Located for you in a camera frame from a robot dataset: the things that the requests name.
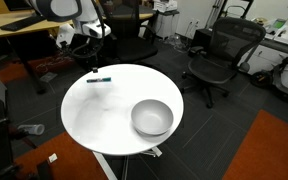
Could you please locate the white paper floor label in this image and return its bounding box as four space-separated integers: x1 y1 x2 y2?
47 152 59 164

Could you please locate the white round bowl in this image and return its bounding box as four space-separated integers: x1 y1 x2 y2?
130 98 175 137

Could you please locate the green item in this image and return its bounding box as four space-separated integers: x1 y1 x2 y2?
271 18 287 30

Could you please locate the white drawer cabinet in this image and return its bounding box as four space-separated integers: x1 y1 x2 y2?
155 11 180 40

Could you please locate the black monitor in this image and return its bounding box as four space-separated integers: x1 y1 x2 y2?
3 0 34 12

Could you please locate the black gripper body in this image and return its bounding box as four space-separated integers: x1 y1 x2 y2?
82 37 102 68

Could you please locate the teal black marker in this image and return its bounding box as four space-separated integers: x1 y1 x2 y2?
86 77 113 84

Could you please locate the white table base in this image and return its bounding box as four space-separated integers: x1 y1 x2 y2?
93 145 163 180

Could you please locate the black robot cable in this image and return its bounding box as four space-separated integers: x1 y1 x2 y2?
68 0 107 62

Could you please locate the wooden desk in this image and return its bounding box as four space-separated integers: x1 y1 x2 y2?
0 9 75 95

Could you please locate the black box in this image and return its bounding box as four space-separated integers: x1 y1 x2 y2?
193 27 216 50

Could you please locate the black mesh office chair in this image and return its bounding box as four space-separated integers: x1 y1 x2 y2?
181 17 268 109

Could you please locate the black keyboard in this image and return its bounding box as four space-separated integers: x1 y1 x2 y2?
0 14 47 33

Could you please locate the clear plastic bottle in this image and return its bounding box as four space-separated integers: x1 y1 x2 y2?
17 123 46 136

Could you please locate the black padded office chair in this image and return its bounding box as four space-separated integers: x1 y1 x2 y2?
98 0 160 65

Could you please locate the grey floor plate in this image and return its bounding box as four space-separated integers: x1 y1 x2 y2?
38 71 59 84

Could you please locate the black electric scooter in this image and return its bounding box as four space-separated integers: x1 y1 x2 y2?
248 49 288 108

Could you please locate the white long desk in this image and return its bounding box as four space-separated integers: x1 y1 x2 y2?
239 19 288 95

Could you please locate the white printer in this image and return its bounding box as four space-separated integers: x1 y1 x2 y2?
152 0 179 14

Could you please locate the round wooden table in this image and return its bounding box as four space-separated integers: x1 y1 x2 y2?
110 3 156 22

